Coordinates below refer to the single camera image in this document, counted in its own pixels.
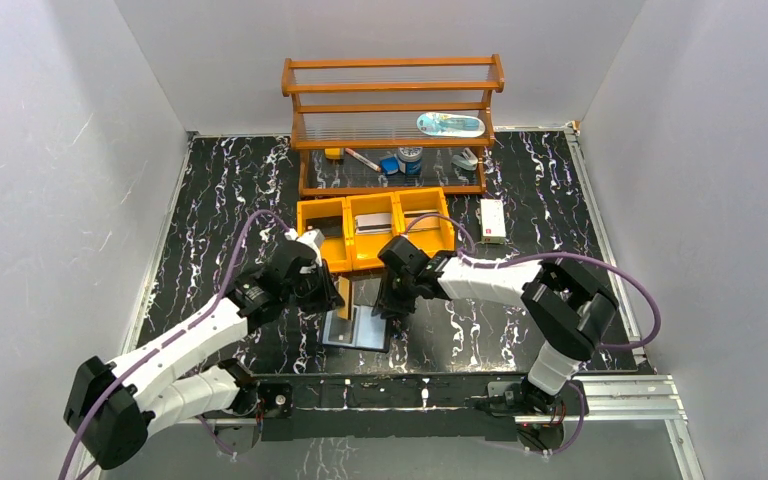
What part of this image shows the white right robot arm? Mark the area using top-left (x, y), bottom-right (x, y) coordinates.
top-left (374, 236), bottom-right (619, 414)

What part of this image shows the red white marker pen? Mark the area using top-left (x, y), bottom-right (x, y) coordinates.
top-left (344, 148), bottom-right (381, 173)

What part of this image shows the white small box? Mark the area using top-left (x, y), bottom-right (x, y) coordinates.
top-left (479, 198), bottom-right (507, 244)

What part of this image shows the grey card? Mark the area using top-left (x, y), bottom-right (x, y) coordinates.
top-left (322, 316), bottom-right (355, 347)

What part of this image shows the gold VIP card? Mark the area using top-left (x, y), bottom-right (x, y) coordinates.
top-left (336, 276), bottom-right (352, 321)

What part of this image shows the silver cards stack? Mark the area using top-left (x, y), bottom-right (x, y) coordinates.
top-left (354, 212), bottom-right (393, 235)

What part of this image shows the left yellow plastic bin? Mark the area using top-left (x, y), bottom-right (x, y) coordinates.
top-left (297, 197), bottom-right (352, 273)

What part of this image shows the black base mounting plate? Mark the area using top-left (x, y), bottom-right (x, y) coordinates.
top-left (195, 372), bottom-right (567, 444)

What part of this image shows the middle yellow plastic bin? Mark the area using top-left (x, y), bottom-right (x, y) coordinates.
top-left (342, 192), bottom-right (402, 271)

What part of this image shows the right yellow plastic bin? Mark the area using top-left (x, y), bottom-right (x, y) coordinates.
top-left (395, 187), bottom-right (455, 256)

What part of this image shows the orange wooden shelf rack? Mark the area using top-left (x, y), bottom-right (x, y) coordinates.
top-left (280, 53), bottom-right (506, 198)

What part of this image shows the black leather card holder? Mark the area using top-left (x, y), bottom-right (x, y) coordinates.
top-left (320, 305), bottom-right (391, 353)

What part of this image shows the black cards stack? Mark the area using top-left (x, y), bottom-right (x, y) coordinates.
top-left (312, 216), bottom-right (343, 239)

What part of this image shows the gold cards stack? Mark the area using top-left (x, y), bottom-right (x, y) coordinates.
top-left (403, 210), bottom-right (440, 232)

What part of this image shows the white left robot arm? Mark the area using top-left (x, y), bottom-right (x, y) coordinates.
top-left (64, 229), bottom-right (344, 470)

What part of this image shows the round tape tin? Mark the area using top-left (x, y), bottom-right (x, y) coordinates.
top-left (396, 147), bottom-right (424, 176)

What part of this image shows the yellow plastic bin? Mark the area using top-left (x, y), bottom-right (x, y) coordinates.
top-left (297, 197), bottom-right (352, 273)
top-left (342, 192), bottom-right (402, 271)
top-left (395, 187), bottom-right (455, 256)

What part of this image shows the aluminium frame rail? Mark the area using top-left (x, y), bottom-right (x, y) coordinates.
top-left (72, 378), bottom-right (707, 480)

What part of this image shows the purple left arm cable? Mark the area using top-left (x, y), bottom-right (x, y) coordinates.
top-left (57, 210), bottom-right (293, 480)

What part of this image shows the blue blister pack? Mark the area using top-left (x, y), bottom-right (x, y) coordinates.
top-left (416, 112), bottom-right (486, 138)

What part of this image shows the grey stapler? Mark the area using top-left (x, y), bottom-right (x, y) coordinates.
top-left (451, 147), bottom-right (479, 171)

